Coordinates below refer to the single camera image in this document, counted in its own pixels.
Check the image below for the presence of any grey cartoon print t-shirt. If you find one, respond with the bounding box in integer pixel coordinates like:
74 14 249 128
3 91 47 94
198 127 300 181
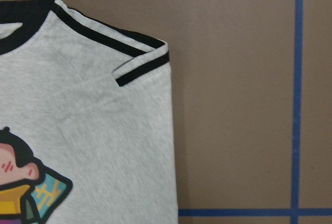
1 0 178 223

